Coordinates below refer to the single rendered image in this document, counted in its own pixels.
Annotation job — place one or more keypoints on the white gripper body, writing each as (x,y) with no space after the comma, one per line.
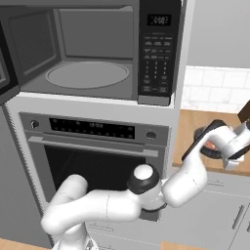
(233,164)

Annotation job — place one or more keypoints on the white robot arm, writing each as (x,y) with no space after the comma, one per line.
(101,206)

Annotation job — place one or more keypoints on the orange waffle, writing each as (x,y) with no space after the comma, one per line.
(211,145)

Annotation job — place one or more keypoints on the grey cupboard door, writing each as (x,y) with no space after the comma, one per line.
(242,239)
(201,224)

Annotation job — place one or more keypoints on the black glass oven door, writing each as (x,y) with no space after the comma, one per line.
(81,166)

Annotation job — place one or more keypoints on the grey microwave turntable plate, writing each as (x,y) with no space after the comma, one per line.
(87,74)

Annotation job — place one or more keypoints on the grey microwave oven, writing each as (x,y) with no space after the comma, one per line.
(97,42)

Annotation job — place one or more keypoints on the black microwave door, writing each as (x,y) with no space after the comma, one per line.
(6,78)

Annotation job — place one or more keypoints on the grey drawer front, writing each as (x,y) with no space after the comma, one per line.
(228,185)

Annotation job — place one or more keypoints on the dark brown block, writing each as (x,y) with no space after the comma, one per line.
(244,112)

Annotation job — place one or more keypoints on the steel oven knob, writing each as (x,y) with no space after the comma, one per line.
(150,134)
(34,123)

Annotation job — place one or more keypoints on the white drawer front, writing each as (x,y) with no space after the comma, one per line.
(130,234)

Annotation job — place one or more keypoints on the white oven housing cabinet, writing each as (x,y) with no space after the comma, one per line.
(97,105)

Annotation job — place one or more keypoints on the steel wall oven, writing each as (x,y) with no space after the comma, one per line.
(97,130)

